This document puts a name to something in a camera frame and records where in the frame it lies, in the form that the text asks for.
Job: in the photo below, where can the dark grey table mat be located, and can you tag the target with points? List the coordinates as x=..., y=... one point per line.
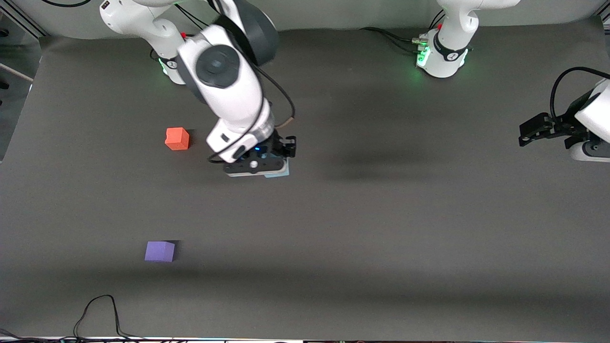
x=381, y=228

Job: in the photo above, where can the aluminium frame rail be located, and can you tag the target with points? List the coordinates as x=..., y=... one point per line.
x=24, y=24

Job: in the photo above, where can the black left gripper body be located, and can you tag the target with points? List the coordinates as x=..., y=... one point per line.
x=565, y=125

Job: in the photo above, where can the pale flat bar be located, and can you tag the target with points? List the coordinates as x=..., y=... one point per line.
x=14, y=72

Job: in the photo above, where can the blue foam block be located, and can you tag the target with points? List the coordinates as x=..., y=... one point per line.
x=279, y=174

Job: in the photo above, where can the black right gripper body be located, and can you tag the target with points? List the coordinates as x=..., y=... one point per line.
x=278, y=145

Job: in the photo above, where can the purple foam block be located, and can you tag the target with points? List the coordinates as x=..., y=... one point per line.
x=159, y=251

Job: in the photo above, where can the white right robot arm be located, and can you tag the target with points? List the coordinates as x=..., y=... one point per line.
x=228, y=85

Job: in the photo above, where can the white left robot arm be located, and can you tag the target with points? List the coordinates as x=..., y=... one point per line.
x=450, y=28

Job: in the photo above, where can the orange foam block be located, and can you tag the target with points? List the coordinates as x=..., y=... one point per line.
x=177, y=138

